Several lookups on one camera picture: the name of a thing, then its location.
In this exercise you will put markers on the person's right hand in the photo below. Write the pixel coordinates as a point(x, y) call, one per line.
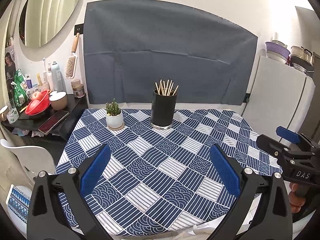
point(296, 202)

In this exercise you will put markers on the black cylindrical utensil holder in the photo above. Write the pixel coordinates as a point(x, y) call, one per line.
point(162, 110)

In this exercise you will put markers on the white spray bottle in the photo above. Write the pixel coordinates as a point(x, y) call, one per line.
point(56, 76)

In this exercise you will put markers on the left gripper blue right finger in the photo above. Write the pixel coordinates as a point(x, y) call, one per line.
point(227, 173)

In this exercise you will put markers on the purple lidded pot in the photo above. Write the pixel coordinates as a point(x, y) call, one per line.
point(278, 51)

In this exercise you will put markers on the white plastic chair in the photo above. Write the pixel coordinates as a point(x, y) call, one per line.
point(33, 159)

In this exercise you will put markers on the white refrigerator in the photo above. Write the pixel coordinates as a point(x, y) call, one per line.
point(281, 96)

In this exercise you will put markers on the blue patterned tablecloth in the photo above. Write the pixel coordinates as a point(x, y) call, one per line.
point(162, 180)

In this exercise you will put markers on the red plastic bowl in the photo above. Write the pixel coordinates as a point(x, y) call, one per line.
point(39, 103)

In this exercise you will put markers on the stainless steel pot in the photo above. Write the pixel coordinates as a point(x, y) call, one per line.
point(302, 57)

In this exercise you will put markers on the green snack bag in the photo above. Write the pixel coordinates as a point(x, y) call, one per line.
point(20, 96)

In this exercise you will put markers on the small succulent in white pot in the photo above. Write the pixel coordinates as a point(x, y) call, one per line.
point(114, 116)

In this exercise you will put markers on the wooden hairbrush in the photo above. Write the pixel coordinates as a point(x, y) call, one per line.
point(71, 64)

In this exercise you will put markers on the pink cosmetic jar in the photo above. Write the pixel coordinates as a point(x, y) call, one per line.
point(78, 88)

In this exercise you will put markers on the beige ceramic cup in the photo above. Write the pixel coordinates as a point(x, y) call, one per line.
point(58, 101)

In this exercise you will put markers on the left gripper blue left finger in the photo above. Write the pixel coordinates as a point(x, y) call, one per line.
point(92, 168)

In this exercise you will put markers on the smartphone on shelf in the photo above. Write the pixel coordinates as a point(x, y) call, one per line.
point(53, 121)

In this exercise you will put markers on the oval wall mirror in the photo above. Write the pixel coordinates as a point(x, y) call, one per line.
point(41, 20)

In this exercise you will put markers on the grey backdrop cloth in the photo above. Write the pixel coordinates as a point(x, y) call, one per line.
point(130, 45)

